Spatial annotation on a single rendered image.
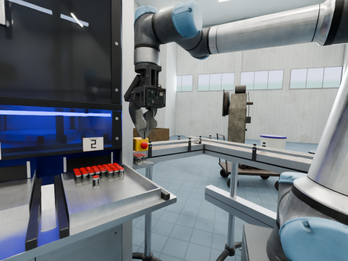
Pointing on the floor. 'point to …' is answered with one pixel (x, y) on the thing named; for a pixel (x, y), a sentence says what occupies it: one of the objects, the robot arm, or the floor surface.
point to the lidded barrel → (273, 141)
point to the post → (128, 61)
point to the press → (236, 113)
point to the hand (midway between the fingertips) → (143, 134)
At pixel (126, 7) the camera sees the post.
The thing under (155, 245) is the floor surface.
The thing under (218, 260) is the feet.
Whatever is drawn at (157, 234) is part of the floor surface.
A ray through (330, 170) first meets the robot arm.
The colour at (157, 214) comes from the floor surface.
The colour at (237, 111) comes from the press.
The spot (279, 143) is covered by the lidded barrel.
